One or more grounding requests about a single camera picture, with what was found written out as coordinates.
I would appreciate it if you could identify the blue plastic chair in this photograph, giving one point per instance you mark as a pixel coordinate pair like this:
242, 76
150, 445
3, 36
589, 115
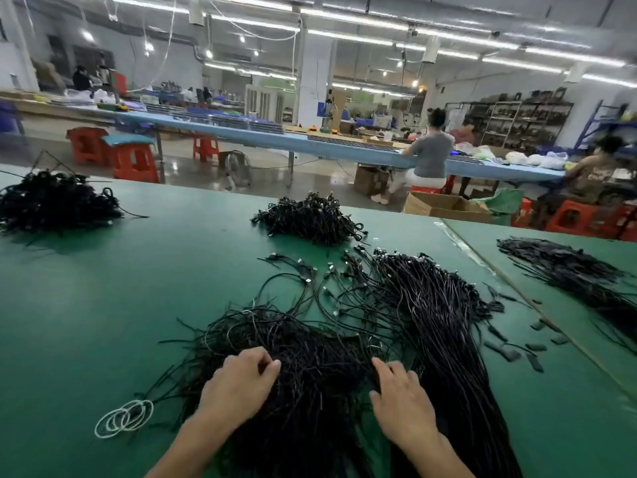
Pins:
8, 119

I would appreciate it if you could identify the red plastic stool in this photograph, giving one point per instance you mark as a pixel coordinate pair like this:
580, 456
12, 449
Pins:
88, 144
206, 147
575, 216

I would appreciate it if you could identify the long blue workbench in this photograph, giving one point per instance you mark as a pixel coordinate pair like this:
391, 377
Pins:
299, 142

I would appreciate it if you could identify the small cardboard box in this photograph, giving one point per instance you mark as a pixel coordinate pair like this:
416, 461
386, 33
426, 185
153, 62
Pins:
370, 180

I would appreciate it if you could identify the open cardboard box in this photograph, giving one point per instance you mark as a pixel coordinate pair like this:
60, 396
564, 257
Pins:
443, 207

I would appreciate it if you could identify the green bag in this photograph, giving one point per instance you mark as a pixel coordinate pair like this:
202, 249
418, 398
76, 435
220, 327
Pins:
503, 202

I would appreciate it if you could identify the red stool with blue seat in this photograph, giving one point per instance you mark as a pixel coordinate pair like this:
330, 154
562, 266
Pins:
134, 159

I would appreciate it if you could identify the metal storage shelf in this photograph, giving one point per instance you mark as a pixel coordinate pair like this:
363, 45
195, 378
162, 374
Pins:
518, 119

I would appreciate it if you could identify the pile of white bags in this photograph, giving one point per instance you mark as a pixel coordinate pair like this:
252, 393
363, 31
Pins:
537, 159

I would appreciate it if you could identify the person's right forearm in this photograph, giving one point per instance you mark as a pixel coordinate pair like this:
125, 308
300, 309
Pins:
433, 461

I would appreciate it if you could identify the person's right hand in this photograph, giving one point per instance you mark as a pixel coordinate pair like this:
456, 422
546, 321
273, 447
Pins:
403, 403

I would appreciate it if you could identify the scattered dark tie pieces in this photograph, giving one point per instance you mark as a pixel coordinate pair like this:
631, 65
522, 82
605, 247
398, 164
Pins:
535, 362

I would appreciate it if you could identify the grey floor fan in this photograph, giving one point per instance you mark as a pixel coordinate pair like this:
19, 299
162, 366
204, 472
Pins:
237, 170

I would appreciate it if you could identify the white pillar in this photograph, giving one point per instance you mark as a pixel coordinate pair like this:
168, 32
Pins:
314, 79

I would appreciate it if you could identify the person's left hand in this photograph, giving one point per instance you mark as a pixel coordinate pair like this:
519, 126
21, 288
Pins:
237, 388

